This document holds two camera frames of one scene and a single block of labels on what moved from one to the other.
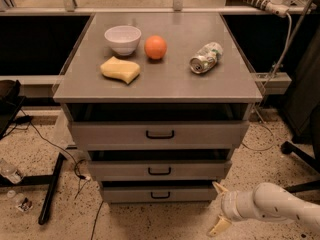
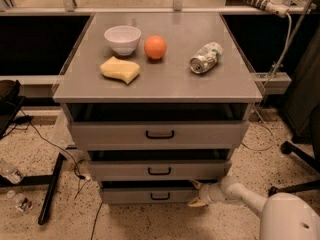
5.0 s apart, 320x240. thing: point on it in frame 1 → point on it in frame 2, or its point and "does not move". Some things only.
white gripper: (228, 205) → (209, 194)
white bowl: (123, 39) does not move
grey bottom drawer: (158, 193) does not move
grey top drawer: (163, 135) does not move
